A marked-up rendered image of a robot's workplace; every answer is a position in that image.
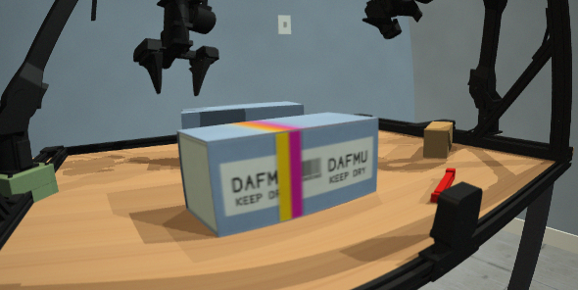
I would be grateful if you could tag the tan cardboard box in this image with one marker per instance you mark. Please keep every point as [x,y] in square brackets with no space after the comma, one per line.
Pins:
[436,143]

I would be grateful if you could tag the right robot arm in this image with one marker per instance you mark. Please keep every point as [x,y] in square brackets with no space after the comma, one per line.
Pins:
[482,82]

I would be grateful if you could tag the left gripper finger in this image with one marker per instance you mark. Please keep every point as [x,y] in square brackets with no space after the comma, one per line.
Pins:
[154,68]
[199,71]

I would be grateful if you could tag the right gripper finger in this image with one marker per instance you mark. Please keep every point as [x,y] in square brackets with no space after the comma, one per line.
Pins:
[379,23]

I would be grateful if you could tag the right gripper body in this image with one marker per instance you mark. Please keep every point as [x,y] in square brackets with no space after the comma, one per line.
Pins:
[393,8]

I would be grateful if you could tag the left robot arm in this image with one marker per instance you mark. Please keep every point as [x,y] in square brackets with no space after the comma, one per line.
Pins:
[23,95]

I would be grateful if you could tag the red flat bar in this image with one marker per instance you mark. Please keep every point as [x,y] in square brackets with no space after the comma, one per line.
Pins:
[445,183]

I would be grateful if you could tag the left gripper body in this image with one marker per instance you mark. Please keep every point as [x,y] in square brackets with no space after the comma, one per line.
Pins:
[176,35]

